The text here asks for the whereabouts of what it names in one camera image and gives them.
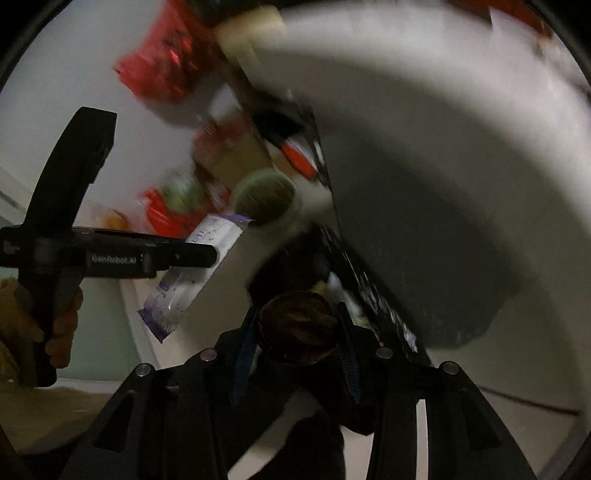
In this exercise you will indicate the green paper cup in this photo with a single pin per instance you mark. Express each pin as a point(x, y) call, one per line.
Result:
point(265, 198)

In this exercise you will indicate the beige cardboard piece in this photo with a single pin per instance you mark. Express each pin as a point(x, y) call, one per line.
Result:
point(249, 41)

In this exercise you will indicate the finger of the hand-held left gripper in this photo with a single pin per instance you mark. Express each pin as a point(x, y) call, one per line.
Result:
point(189, 254)

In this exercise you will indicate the purple white plastic wrapper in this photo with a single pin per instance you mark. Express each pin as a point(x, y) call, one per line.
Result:
point(194, 277)

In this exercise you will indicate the red white packet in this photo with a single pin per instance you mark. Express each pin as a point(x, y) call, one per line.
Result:
point(298, 159)

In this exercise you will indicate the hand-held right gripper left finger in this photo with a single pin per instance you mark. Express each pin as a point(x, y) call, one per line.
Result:
point(244, 355)

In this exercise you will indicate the brown cardboard piece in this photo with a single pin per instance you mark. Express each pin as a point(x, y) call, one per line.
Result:
point(240, 157)

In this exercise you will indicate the person's left hand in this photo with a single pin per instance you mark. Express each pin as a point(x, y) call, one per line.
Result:
point(64, 332)

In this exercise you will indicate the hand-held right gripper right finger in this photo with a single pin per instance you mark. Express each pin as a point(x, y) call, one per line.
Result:
point(351, 364)

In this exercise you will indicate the red crumpled wrapper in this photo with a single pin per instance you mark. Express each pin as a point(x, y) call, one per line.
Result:
point(161, 60)

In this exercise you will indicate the black printed plastic bag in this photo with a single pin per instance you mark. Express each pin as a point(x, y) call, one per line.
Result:
point(369, 286)

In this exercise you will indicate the red green wrapper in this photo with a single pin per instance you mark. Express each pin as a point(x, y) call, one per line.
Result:
point(159, 212)

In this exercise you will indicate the white trash bin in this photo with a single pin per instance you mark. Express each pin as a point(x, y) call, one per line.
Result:
point(415, 115)

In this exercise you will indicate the dark brown round object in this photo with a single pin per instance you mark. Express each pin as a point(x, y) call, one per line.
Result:
point(295, 327)

